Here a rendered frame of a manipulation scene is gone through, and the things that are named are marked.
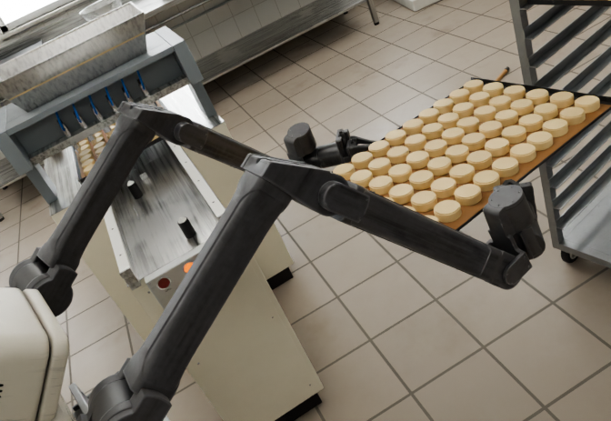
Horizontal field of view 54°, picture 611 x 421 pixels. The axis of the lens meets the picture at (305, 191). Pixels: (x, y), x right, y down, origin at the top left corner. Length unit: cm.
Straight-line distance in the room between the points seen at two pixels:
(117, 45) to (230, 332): 105
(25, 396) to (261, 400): 127
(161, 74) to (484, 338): 150
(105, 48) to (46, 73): 21
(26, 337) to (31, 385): 6
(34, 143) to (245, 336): 103
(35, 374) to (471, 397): 152
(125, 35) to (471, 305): 158
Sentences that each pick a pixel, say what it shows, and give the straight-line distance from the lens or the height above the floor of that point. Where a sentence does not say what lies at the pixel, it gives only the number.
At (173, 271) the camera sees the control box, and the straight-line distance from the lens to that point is 168.
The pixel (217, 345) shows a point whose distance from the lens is 189.
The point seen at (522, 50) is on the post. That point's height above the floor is 91.
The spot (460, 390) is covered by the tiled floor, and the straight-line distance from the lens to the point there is 215.
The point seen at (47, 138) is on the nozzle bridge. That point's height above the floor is 107.
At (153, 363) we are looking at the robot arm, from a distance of 79.
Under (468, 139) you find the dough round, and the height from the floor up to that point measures 100.
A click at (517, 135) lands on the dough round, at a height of 99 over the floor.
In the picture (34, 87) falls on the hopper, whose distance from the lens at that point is 225.
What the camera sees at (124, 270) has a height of 91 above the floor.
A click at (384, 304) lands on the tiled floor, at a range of 248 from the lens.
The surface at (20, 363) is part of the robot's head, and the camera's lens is 89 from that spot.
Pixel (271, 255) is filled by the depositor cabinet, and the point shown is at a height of 19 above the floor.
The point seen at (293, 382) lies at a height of 19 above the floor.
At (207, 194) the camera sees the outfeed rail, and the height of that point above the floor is 90.
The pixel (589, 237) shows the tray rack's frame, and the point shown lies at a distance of 234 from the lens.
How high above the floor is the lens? 172
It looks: 31 degrees down
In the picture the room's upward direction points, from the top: 24 degrees counter-clockwise
